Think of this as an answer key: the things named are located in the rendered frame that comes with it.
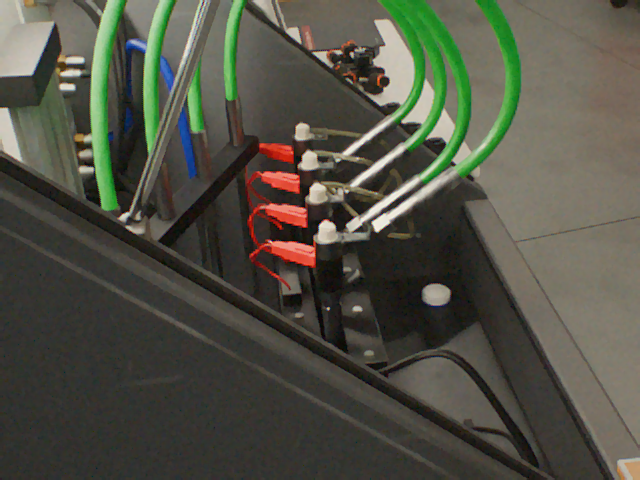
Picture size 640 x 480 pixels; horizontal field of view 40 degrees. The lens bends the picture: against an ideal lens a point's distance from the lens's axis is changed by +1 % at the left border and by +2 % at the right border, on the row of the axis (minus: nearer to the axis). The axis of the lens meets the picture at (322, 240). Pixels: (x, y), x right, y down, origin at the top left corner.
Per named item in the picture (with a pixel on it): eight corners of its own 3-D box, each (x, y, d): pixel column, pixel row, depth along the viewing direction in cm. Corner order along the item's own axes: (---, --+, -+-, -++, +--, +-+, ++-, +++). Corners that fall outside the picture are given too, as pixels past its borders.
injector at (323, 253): (370, 403, 95) (365, 240, 84) (325, 408, 94) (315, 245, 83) (366, 386, 97) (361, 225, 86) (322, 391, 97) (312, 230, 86)
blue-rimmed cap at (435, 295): (453, 306, 119) (453, 297, 119) (425, 309, 119) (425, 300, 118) (446, 290, 123) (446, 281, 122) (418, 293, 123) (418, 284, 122)
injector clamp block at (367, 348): (390, 467, 95) (388, 358, 87) (299, 479, 94) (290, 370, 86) (345, 291, 124) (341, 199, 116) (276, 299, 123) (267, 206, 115)
